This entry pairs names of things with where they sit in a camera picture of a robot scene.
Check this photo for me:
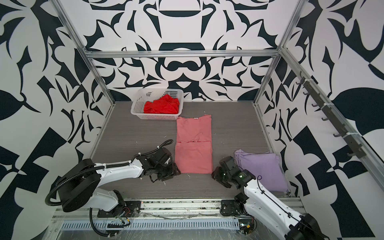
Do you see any pink t shirt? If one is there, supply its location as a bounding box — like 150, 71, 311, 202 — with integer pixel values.
175, 115, 213, 174

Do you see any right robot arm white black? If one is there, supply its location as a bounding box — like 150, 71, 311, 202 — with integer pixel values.
212, 157, 328, 240

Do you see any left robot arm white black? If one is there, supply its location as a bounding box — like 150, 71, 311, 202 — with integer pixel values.
54, 147, 181, 215

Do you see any folded purple t shirt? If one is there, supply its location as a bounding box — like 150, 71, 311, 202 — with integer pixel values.
235, 150, 289, 192

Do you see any small green circuit board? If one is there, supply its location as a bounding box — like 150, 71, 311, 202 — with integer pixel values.
238, 218, 258, 235

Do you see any red t shirt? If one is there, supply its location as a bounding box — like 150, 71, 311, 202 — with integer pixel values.
144, 95, 180, 115

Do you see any white plastic basket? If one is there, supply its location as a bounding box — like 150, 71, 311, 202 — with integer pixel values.
131, 88, 184, 121

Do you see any black corrugated cable hose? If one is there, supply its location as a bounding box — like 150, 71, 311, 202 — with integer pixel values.
44, 139, 174, 238

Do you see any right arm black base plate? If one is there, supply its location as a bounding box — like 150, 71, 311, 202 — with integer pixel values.
220, 199, 248, 217

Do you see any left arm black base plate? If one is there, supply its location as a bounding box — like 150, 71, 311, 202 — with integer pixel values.
97, 201, 142, 218

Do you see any white slotted cable duct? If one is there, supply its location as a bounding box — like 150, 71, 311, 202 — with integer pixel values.
61, 219, 240, 231

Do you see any black wall hook rack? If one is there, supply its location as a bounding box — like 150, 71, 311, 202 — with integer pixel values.
296, 72, 367, 159

